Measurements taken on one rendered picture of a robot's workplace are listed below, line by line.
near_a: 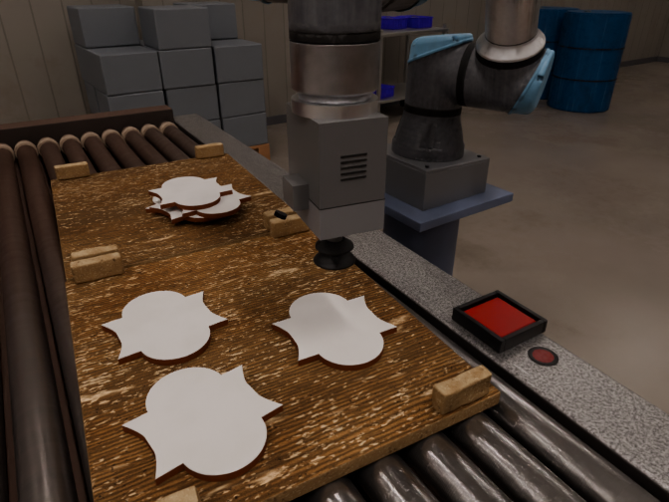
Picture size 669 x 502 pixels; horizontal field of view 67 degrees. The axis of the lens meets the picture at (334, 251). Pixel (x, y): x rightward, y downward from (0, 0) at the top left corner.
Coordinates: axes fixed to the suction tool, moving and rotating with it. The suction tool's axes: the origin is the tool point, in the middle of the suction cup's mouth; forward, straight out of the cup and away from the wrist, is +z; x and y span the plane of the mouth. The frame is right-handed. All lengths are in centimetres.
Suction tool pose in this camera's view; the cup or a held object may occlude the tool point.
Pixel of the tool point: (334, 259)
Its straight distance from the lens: 51.6
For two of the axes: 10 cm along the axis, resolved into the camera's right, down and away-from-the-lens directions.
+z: 0.0, 8.8, 4.8
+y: 3.9, 4.4, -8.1
